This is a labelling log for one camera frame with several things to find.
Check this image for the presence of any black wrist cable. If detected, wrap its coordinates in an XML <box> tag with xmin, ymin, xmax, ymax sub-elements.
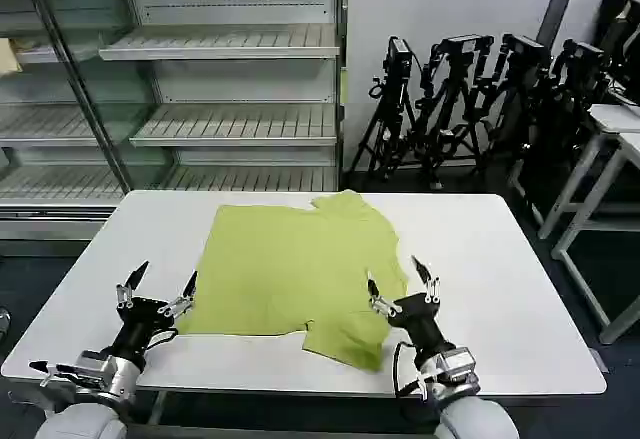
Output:
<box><xmin>391</xmin><ymin>340</ymin><xmax>432</xmax><ymax>403</ymax></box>
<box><xmin>143</xmin><ymin>327</ymin><xmax>180</xmax><ymax>349</ymax></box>

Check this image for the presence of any grey metal display shelf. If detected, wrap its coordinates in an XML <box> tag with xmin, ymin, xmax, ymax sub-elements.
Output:
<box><xmin>0</xmin><ymin>0</ymin><xmax>349</xmax><ymax>243</ymax></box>

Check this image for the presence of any black computer monitor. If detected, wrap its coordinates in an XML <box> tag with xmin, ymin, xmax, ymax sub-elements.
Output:
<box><xmin>596</xmin><ymin>0</ymin><xmax>640</xmax><ymax>91</ymax></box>

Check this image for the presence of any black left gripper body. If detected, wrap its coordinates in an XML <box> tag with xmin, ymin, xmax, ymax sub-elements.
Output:
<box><xmin>110</xmin><ymin>297</ymin><xmax>174</xmax><ymax>360</ymax></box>

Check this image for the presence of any white desk with metal legs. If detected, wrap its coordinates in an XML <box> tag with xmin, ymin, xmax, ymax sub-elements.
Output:
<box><xmin>551</xmin><ymin>131</ymin><xmax>640</xmax><ymax>346</ymax></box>
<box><xmin>538</xmin><ymin>102</ymin><xmax>640</xmax><ymax>241</ymax></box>

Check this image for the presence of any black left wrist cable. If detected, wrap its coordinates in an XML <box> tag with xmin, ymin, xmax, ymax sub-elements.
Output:
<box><xmin>143</xmin><ymin>327</ymin><xmax>180</xmax><ymax>349</ymax></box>

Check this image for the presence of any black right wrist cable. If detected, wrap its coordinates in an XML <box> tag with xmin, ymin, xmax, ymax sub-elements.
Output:
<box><xmin>391</xmin><ymin>340</ymin><xmax>432</xmax><ymax>403</ymax></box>

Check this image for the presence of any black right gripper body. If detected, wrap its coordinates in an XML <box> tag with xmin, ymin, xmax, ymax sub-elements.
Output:
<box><xmin>387</xmin><ymin>293</ymin><xmax>456</xmax><ymax>363</ymax></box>

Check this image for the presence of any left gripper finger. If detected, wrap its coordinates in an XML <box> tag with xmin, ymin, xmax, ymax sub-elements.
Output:
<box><xmin>115</xmin><ymin>260</ymin><xmax>150</xmax><ymax>310</ymax></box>
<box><xmin>158</xmin><ymin>271</ymin><xmax>198</xmax><ymax>317</ymax></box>

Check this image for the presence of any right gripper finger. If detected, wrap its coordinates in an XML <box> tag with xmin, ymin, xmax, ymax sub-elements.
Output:
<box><xmin>410</xmin><ymin>255</ymin><xmax>443</xmax><ymax>305</ymax></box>
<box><xmin>366</xmin><ymin>278</ymin><xmax>401</xmax><ymax>318</ymax></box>

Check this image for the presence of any green short-sleeved shirt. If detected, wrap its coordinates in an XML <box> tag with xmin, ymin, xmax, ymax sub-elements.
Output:
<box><xmin>177</xmin><ymin>189</ymin><xmax>412</xmax><ymax>374</ymax></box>

